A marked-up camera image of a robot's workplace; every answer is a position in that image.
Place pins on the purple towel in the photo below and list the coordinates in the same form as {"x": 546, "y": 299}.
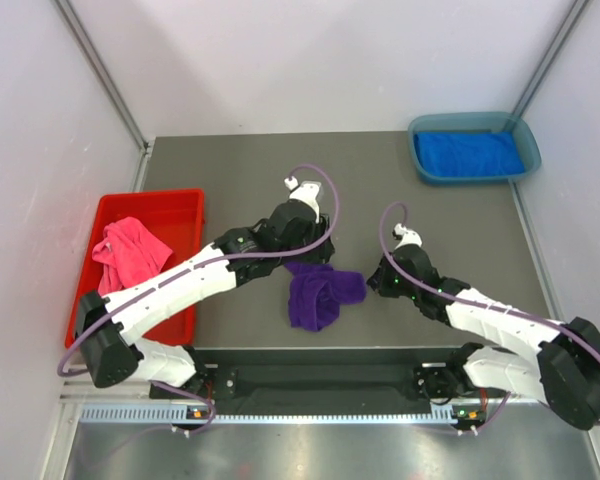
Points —
{"x": 318, "y": 291}

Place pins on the blue towel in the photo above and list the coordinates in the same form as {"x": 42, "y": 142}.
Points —
{"x": 456, "y": 156}

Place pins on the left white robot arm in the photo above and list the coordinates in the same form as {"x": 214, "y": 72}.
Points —
{"x": 110, "y": 329}

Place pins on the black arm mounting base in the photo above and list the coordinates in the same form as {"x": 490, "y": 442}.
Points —
{"x": 324, "y": 381}

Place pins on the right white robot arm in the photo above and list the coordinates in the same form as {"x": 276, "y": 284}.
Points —
{"x": 555, "y": 363}

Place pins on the red plastic bin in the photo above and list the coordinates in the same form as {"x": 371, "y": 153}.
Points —
{"x": 176, "y": 217}

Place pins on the pink towel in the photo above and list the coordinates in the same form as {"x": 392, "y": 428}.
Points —
{"x": 129, "y": 254}

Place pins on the teal translucent plastic tray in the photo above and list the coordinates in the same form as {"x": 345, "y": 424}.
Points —
{"x": 475, "y": 122}

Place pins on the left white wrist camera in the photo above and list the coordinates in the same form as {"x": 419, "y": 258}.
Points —
{"x": 307, "y": 192}

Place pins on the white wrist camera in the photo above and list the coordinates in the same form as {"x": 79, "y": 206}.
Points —
{"x": 406, "y": 236}
{"x": 307, "y": 192}

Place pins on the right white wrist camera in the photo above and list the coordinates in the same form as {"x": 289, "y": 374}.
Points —
{"x": 406, "y": 236}

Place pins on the white slotted cable duct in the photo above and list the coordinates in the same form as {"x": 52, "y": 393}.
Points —
{"x": 188, "y": 414}

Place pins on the aluminium front rail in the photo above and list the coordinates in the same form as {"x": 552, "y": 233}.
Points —
{"x": 83, "y": 391}

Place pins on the left aluminium frame post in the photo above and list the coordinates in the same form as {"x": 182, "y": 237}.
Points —
{"x": 79, "y": 33}

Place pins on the aluminium frame post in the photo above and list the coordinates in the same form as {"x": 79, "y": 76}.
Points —
{"x": 567, "y": 26}
{"x": 79, "y": 33}

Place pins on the right aluminium frame post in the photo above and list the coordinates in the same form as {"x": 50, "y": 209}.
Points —
{"x": 567, "y": 26}

